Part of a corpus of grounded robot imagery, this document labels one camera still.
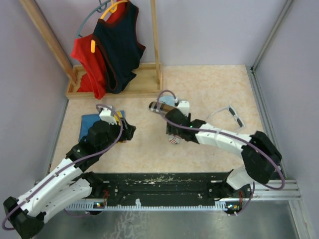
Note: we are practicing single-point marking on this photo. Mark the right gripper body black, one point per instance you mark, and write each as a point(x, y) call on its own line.
point(170, 130)

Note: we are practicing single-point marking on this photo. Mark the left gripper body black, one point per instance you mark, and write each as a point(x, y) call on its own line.
point(125, 135)

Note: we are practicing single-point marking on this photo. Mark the flag newsprint glasses case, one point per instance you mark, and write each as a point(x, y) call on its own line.
point(174, 139)

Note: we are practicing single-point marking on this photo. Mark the plaid glasses case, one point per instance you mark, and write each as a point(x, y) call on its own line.
point(160, 108)

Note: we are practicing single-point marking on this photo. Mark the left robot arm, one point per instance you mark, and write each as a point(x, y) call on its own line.
point(68, 182)

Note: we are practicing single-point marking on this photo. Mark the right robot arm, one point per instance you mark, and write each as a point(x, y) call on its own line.
point(260, 157)

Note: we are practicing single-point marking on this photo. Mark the light blue cloth rear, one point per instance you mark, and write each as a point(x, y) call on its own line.
point(168, 99)

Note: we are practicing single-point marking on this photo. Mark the blue yellow cartoon pouch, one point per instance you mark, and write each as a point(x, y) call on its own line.
point(86, 122)

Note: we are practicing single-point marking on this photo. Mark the wooden clothes rack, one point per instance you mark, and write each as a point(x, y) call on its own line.
point(149, 79)

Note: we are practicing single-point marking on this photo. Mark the red tank top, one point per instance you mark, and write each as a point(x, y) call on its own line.
point(94, 80)

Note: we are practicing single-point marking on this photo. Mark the navy tank top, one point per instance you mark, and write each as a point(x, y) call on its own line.
point(119, 46)

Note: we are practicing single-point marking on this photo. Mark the grey blue hanger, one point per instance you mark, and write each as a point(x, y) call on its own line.
point(100, 9)

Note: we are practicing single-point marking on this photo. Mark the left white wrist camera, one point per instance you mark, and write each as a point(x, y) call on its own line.
point(108, 116)

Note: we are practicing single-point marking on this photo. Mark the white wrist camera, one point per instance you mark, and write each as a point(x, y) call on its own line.
point(108, 116)
point(183, 106)

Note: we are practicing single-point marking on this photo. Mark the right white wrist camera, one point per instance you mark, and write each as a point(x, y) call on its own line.
point(183, 106)

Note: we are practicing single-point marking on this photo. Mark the white frame sunglasses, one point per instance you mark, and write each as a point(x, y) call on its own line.
point(234, 114)

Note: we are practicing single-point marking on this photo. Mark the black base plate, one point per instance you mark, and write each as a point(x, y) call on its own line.
point(165, 189)

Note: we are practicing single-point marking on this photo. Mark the aluminium rail frame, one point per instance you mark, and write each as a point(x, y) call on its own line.
point(290, 193)

